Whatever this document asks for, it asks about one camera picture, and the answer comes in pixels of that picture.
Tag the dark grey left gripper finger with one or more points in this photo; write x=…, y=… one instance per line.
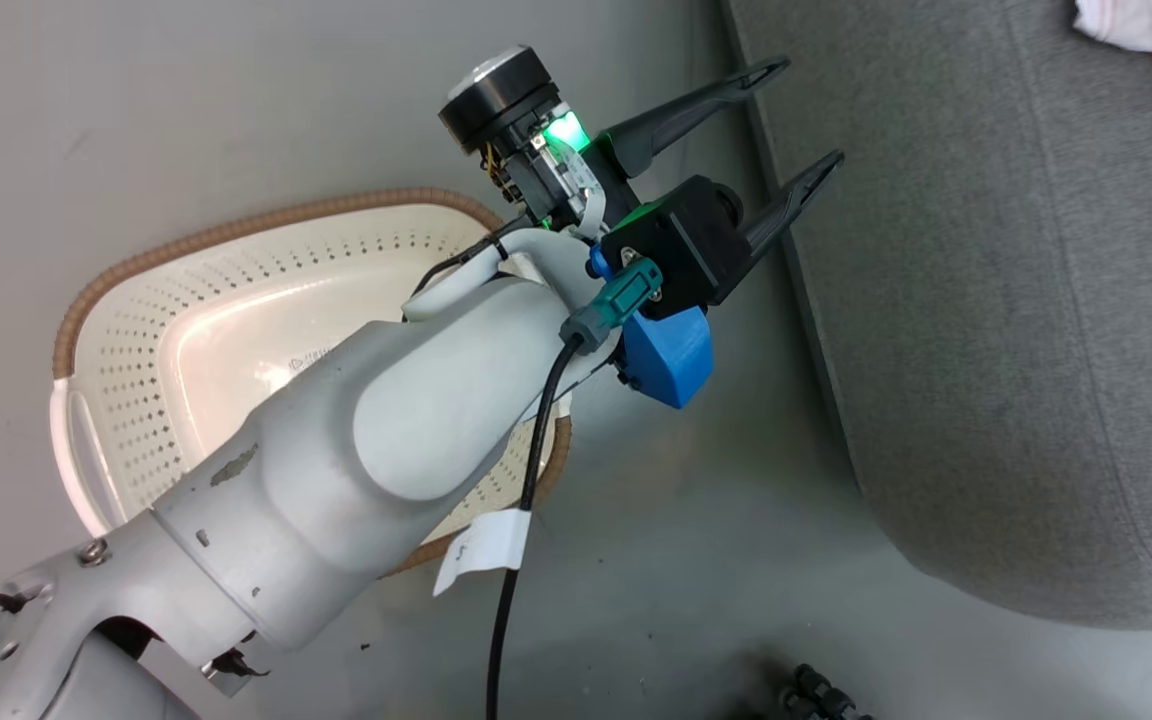
x=676, y=115
x=791, y=200

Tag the red and white sports jersey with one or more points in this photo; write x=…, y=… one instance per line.
x=1141, y=22

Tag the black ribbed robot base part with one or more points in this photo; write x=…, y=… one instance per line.
x=821, y=695

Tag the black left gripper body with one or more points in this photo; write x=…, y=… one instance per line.
x=681, y=245

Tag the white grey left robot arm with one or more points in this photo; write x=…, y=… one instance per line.
x=336, y=460

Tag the cream perforated laundry basket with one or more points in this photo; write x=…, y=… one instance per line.
x=236, y=330

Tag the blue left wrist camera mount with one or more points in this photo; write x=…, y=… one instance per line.
x=671, y=355

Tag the grey fabric sofa seat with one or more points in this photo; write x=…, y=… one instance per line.
x=996, y=300

